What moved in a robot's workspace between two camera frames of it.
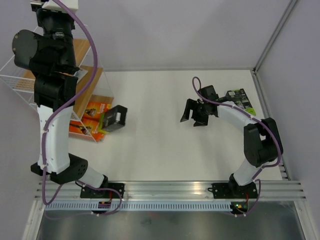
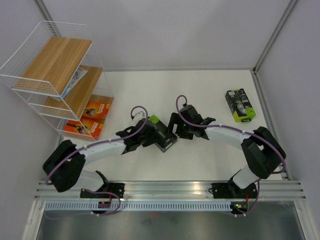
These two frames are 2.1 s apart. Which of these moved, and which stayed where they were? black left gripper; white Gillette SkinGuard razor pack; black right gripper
Moved: black left gripper; black right gripper
Stayed: white Gillette SkinGuard razor pack
